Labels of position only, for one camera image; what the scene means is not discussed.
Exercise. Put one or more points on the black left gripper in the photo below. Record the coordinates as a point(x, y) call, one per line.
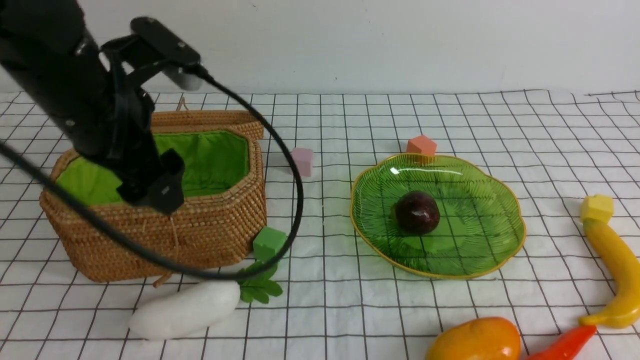
point(112, 130)

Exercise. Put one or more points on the white toy radish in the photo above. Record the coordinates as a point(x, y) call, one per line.
point(200, 306)

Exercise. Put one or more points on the dark purple toy fruit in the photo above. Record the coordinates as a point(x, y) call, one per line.
point(416, 213)

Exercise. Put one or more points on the orange toy carrot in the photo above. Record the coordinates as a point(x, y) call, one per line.
point(568, 345)

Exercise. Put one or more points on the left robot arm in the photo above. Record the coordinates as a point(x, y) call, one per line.
point(48, 50)

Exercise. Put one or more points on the woven rattan basket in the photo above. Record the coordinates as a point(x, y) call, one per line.
point(224, 206)

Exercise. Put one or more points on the green foam cube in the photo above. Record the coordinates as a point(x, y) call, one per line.
point(267, 244)

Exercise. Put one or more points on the pink foam cube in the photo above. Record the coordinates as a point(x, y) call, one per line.
point(303, 158)

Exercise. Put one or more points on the orange foam cube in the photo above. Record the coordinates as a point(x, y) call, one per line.
point(421, 144)

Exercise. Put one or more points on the green glass leaf plate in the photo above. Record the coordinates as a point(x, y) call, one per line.
point(481, 225)

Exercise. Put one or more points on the orange toy mango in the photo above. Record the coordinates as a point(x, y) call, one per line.
point(483, 338)

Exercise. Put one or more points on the yellow toy banana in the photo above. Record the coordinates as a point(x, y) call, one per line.
point(624, 309)

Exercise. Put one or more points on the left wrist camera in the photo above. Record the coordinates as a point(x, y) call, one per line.
point(152, 48)

